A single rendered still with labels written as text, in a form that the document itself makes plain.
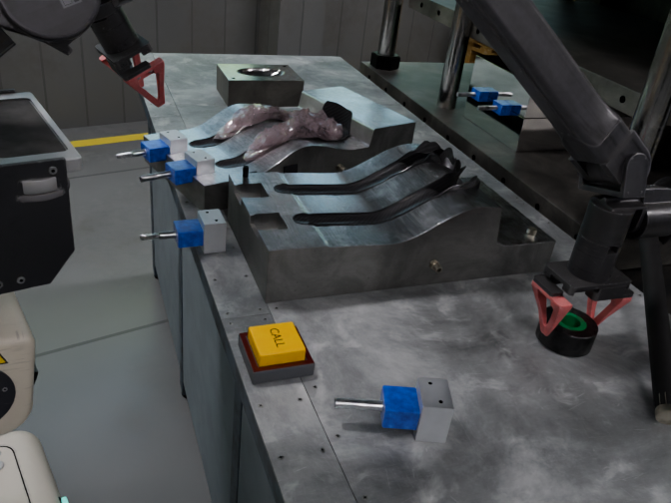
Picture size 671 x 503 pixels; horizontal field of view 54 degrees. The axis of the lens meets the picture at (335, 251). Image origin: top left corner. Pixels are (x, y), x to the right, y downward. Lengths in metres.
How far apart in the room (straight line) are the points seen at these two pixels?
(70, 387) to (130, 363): 0.18
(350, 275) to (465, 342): 0.19
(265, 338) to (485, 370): 0.30
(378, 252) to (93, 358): 1.33
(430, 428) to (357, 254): 0.31
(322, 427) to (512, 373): 0.28
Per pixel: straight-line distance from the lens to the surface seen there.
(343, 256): 0.97
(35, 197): 0.81
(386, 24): 2.31
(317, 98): 1.51
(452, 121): 1.90
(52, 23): 0.61
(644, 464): 0.88
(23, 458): 1.51
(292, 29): 3.96
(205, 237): 1.07
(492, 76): 1.85
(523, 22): 0.79
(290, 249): 0.93
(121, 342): 2.20
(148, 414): 1.95
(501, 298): 1.08
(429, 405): 0.76
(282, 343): 0.84
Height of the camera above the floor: 1.36
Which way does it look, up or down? 30 degrees down
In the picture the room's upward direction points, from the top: 7 degrees clockwise
